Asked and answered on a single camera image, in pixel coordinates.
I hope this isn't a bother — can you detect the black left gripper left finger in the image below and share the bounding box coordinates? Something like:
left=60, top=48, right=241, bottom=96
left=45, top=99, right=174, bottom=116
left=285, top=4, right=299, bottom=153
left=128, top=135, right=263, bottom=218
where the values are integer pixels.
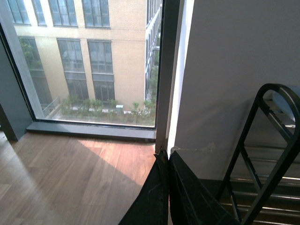
left=119, top=150, right=169, bottom=225

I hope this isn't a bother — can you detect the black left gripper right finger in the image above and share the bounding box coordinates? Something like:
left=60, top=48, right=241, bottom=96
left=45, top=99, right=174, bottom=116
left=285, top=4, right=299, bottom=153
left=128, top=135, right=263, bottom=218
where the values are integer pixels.
left=169, top=151, right=239, bottom=225

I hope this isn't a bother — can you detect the light blue slipper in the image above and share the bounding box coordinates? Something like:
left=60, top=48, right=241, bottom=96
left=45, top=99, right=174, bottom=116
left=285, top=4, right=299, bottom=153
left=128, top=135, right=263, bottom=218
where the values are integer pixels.
left=272, top=85, right=300, bottom=121

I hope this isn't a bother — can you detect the black metal shoe rack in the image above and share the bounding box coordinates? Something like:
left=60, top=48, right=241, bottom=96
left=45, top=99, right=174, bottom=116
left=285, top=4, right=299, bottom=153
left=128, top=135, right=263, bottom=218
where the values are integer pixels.
left=217, top=84, right=300, bottom=225

